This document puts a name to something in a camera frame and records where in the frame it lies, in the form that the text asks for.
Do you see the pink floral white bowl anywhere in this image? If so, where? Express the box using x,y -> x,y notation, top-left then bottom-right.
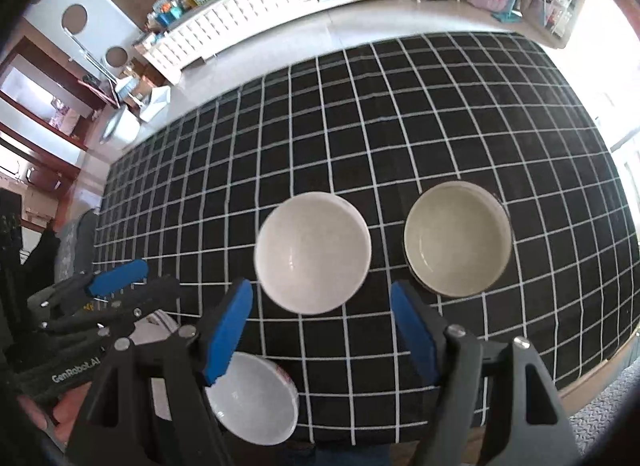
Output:
206,352 -> 299,446

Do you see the small floral white plate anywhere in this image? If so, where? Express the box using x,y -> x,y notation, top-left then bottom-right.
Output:
129,310 -> 179,345

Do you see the cream bowl patterned rim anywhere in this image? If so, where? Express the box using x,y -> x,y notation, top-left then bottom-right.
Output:
402,181 -> 513,298

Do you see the white bowl dark outside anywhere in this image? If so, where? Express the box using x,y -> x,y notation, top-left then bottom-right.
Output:
254,192 -> 372,315

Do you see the left hand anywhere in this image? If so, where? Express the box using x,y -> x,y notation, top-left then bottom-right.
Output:
17,382 -> 91,451

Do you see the white mop bucket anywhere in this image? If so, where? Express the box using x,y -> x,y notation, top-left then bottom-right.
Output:
100,104 -> 140,149

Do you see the white dustpan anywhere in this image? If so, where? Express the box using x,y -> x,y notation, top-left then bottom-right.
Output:
139,85 -> 171,123

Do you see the dark red wooden door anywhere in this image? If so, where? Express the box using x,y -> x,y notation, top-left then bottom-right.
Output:
1,32 -> 108,196

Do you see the white tufted tv cabinet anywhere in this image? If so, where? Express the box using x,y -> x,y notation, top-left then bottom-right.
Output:
134,0 -> 367,85

